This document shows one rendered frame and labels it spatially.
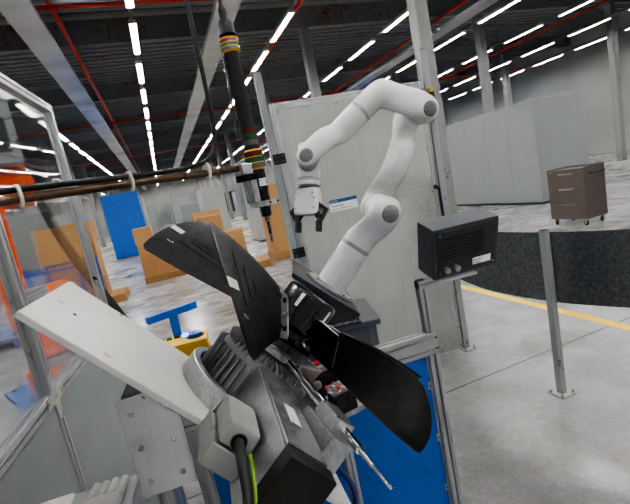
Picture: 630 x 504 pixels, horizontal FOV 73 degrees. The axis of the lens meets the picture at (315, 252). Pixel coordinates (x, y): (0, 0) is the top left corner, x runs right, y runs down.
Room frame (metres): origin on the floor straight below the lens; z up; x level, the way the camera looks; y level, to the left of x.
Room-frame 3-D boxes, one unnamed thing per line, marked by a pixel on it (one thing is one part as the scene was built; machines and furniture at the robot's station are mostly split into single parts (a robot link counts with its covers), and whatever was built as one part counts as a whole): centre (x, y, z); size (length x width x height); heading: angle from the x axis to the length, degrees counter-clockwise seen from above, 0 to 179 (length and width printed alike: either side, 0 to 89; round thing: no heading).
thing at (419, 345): (1.36, 0.08, 0.82); 0.90 x 0.04 x 0.08; 103
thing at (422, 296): (1.46, -0.34, 0.96); 0.03 x 0.03 x 0.20; 13
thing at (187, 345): (1.27, 0.46, 1.02); 0.16 x 0.10 x 0.11; 103
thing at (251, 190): (0.98, 0.10, 1.48); 0.09 x 0.07 x 0.10; 138
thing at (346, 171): (2.96, -0.43, 1.10); 1.21 x 0.06 x 2.20; 103
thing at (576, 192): (6.64, -4.25, 0.45); 0.68 x 0.47 x 0.90; 21
